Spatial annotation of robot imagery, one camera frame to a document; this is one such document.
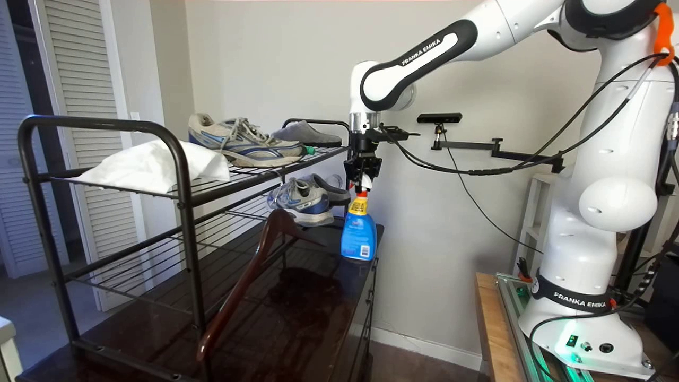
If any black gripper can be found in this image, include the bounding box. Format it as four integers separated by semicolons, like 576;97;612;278
343;124;409;194

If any blue spray bottle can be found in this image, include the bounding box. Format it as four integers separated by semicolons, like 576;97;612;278
340;194;377;261

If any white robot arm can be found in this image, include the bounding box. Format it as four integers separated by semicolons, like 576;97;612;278
350;0;677;381

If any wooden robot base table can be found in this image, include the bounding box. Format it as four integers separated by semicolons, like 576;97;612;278
476;274;524;382

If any grey blue sneaker lower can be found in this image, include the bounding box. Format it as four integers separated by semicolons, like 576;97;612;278
267;174;350;227

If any grey blue sneaker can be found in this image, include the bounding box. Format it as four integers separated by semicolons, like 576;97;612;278
188;113;304;169
267;174;350;227

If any grey slipper top shelf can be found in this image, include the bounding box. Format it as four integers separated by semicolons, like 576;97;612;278
274;121;342;146

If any brown wooden hanger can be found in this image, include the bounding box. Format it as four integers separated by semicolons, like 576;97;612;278
196;209;342;369

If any grey blue sneaker top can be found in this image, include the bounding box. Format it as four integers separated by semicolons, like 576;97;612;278
188;113;304;169

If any dark wooden dresser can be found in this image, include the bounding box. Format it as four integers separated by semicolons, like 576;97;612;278
16;226;375;382

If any white cloth on rack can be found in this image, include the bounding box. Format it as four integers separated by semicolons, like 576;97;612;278
81;140;230;194

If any black metal shoe rack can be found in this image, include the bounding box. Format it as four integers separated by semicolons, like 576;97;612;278
15;115;356;382

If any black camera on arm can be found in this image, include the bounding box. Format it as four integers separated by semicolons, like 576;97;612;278
415;113;463;125

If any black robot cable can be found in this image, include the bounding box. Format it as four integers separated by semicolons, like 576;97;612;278
391;51;675;258

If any orange handled clamp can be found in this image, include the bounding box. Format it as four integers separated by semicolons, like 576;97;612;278
651;2;675;66

